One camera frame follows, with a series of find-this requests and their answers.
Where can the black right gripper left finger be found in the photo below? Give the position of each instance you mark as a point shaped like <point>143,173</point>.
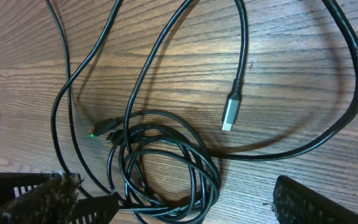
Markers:
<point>36,202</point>

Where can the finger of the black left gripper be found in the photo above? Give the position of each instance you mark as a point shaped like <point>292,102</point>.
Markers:
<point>82,208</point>

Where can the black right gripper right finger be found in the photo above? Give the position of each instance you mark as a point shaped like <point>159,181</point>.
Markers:
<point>296,203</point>

